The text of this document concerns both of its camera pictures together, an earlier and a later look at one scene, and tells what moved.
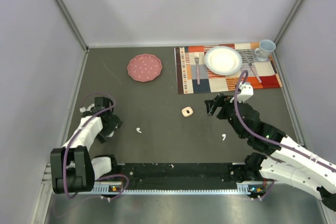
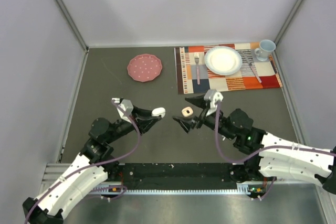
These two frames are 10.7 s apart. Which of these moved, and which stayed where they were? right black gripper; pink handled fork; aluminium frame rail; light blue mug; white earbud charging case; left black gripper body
Moved: left black gripper body; right black gripper
Stayed: light blue mug; pink handled fork; aluminium frame rail; white earbud charging case
